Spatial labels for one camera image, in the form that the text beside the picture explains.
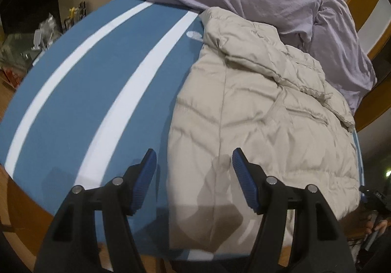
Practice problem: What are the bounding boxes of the beige puffer jacket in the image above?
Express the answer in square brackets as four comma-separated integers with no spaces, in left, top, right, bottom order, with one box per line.
[166,6,361,253]

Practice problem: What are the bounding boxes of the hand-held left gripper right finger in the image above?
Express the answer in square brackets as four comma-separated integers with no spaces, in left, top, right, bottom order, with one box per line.
[231,148,358,273]

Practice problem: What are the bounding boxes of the wooden door frame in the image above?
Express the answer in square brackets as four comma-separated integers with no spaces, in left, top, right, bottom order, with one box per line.
[347,0,391,133]

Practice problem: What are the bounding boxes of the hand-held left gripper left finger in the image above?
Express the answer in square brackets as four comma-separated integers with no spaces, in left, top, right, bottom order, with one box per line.
[33,148,158,273]

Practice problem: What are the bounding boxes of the blue white striped bed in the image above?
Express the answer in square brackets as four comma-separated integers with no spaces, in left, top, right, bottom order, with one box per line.
[0,0,367,261]

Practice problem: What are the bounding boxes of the small items on shelf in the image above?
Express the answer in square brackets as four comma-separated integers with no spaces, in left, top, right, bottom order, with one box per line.
[62,0,88,31]

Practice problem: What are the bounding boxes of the person's right hand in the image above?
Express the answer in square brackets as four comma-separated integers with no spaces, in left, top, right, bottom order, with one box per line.
[366,218,391,238]

